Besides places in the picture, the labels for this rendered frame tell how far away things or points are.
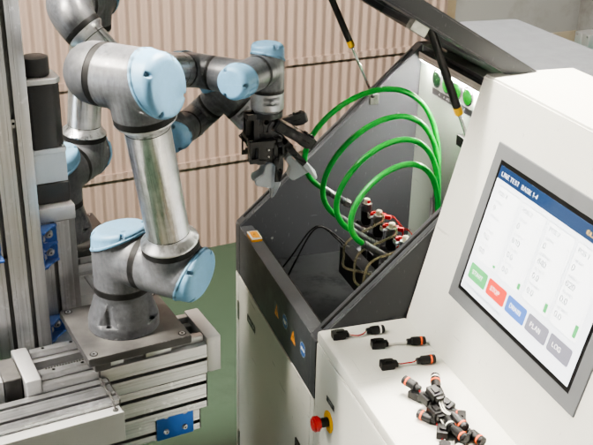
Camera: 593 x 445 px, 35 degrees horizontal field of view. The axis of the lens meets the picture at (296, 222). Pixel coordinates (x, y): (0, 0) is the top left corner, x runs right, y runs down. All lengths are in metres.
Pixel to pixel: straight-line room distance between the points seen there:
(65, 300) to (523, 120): 1.08
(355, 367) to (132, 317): 0.48
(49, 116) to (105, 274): 0.36
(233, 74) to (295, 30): 2.66
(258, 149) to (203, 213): 2.58
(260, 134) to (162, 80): 0.54
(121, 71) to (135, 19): 2.64
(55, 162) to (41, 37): 2.12
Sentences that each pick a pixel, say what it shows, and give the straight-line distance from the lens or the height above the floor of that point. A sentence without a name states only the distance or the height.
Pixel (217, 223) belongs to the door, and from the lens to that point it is 4.73.
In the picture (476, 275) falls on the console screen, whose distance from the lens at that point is 1.96.
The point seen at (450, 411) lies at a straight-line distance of 1.87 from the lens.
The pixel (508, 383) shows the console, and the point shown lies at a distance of 1.86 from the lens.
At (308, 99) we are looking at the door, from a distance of 4.74.
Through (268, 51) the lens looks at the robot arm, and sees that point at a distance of 2.05.
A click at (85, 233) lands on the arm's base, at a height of 1.06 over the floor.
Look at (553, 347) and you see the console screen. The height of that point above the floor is 1.19.
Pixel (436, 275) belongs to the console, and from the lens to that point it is 2.10.
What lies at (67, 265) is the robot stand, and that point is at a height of 1.11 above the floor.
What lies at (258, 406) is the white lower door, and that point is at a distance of 2.76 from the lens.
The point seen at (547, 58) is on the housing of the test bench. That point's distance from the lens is 2.44.
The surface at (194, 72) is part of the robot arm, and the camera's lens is 2.01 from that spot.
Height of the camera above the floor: 2.06
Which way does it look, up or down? 24 degrees down
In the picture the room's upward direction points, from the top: 1 degrees clockwise
